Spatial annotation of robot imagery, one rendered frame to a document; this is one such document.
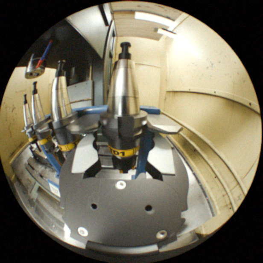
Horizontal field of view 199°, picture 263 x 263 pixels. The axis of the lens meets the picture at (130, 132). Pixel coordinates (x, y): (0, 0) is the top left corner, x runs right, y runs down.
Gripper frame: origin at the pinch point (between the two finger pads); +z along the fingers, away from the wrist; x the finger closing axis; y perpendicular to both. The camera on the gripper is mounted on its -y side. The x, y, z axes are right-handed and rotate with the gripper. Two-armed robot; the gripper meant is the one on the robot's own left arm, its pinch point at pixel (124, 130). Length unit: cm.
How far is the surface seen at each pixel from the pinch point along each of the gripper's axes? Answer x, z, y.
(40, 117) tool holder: -20.0, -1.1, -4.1
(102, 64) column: -23, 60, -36
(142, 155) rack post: 4.3, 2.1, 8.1
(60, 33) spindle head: -30, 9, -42
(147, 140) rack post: 5.0, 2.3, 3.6
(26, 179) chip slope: -118, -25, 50
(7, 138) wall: -155, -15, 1
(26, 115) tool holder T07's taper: -31.6, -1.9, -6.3
